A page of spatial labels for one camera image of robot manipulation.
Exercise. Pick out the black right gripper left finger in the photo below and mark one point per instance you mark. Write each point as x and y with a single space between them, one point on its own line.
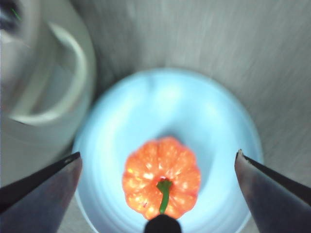
41 196

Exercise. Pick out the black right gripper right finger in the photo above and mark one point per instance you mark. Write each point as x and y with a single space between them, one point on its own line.
274 196

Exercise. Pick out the orange pumpkin with green stem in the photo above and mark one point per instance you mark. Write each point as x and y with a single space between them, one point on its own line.
145 174

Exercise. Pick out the blue round plate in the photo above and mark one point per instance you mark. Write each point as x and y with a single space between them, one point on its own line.
136 116

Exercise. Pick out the pale green electric steamer pot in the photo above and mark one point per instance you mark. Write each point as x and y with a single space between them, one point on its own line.
29 72

